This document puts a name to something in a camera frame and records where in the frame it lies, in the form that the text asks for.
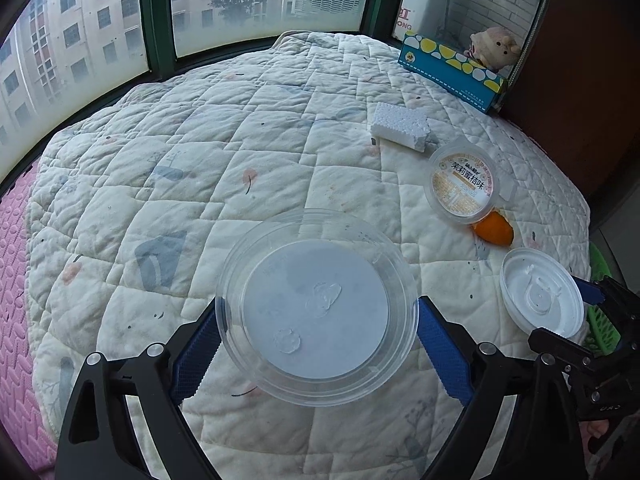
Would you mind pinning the beige plush toy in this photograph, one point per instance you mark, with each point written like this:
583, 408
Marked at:
495, 47

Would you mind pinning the pink foam floor mat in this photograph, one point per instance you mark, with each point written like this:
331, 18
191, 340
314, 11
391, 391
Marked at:
20, 285

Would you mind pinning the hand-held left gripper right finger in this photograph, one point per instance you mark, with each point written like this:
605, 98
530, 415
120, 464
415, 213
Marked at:
445, 355

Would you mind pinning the dark green window frame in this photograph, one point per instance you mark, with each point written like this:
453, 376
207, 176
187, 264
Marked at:
157, 25

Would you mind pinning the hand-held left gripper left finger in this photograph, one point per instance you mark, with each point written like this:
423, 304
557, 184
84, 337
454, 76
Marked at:
197, 360

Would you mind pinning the labelled plastic jelly cup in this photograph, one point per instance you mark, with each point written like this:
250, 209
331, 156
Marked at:
462, 182

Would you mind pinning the clear round plastic container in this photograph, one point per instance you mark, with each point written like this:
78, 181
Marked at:
315, 310

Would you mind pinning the white plastic lid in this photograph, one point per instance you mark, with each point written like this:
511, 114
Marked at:
542, 292

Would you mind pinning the green plastic basket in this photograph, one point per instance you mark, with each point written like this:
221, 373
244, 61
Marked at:
602, 327

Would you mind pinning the blue spotted tissue box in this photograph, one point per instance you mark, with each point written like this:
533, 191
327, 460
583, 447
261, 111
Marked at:
450, 72

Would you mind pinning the beige apartment building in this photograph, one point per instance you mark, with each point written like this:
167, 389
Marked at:
75, 50

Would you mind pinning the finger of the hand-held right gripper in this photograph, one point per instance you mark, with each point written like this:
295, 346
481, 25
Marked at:
560, 344
590, 292

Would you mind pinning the white foam block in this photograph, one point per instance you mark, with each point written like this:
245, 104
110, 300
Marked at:
400, 125

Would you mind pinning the brown wooden wardrobe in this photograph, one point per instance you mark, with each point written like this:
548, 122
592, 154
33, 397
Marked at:
585, 85

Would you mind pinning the white quilted mattress pad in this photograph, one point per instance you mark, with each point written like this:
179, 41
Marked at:
175, 185

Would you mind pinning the orange peel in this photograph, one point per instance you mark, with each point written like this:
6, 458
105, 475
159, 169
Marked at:
494, 230

